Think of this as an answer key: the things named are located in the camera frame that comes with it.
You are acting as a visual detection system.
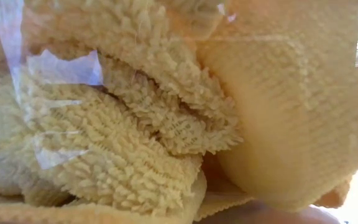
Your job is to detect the yellow microfiber towel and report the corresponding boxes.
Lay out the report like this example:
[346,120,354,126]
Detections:
[0,74,208,218]
[0,0,358,224]
[20,0,245,156]
[197,0,358,212]

